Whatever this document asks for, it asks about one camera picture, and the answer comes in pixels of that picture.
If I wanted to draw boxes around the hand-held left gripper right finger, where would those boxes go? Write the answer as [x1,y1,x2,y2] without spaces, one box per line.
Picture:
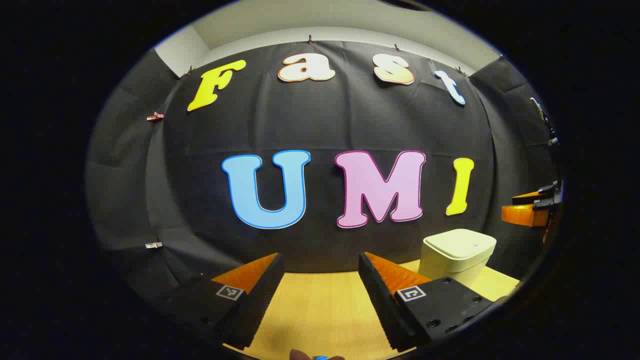
[358,251,496,352]

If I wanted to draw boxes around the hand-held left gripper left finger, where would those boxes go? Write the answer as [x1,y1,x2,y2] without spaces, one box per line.
[150,252,286,351]

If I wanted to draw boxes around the pale green desktop garbage bin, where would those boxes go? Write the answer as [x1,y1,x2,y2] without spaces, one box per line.
[418,228,497,290]

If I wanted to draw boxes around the wooden desktop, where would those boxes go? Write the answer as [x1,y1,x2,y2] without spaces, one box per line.
[222,259,521,360]

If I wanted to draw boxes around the black backdrop cloth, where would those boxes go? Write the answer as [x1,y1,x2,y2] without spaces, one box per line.
[85,40,565,321]

